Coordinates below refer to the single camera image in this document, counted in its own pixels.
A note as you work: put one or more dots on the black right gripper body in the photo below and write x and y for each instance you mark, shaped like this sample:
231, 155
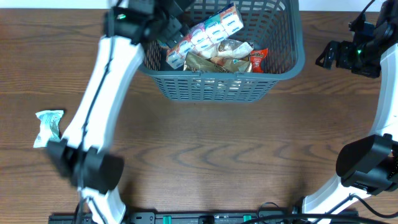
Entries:
333, 54

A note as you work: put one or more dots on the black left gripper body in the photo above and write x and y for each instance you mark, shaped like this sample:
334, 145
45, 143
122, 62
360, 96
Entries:
168, 30

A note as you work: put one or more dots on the colourful tissue multipack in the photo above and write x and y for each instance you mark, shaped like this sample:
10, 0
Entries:
204, 35

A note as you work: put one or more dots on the gold foil bag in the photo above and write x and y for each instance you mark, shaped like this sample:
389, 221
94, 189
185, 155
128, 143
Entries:
196, 63

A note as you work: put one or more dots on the beige snack pouch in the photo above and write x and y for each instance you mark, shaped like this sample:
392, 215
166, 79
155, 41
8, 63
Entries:
227, 48

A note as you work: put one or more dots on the red spaghetti packet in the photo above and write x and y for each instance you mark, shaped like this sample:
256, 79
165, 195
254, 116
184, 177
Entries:
257, 58

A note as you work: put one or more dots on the white green tissue packet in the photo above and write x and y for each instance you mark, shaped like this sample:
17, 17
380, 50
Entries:
49, 127

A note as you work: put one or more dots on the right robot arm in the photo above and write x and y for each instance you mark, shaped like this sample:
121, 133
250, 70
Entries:
368, 166

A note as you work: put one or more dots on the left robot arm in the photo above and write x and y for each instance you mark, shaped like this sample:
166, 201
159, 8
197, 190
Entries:
82, 153

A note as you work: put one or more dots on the grey plastic basket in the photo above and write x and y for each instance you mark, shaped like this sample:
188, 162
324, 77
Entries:
273, 25

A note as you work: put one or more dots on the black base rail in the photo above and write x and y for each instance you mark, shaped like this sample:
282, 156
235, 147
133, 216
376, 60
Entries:
190, 218

